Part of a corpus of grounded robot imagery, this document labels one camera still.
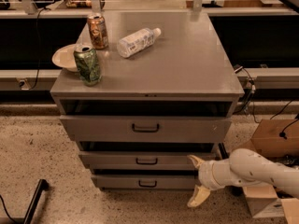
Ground orange soda can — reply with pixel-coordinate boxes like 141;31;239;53
87;13;108;49

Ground black cable on right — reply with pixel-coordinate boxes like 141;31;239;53
233;63;261;124

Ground grey bottom drawer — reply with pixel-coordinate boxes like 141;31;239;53
92;175;198;189

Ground grey metal drawer cabinet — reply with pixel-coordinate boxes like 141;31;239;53
51;11;243;177

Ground grey drawer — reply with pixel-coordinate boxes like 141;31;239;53
60;115;231;143
92;175;198;189
78;150;217;171

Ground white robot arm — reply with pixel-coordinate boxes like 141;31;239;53
187;148;299;207

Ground black cable on left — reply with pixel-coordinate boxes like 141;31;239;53
29;7;48;91

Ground black cable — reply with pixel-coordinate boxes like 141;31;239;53
29;7;48;91
233;63;261;124

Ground black metal stand leg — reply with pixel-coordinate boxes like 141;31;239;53
0;179;50;224

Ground grey top drawer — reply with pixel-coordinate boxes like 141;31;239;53
60;115;231;143

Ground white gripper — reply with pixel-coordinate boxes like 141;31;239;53
187;155;240;208

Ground green soda can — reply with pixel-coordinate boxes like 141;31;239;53
73;44;101;86

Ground brown cardboard box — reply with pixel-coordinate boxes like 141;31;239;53
238;119;299;224

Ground black bar beside cabinet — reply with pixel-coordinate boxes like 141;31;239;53
217;142;243;197

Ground clear plastic water bottle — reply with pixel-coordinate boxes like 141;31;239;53
117;28;162;58

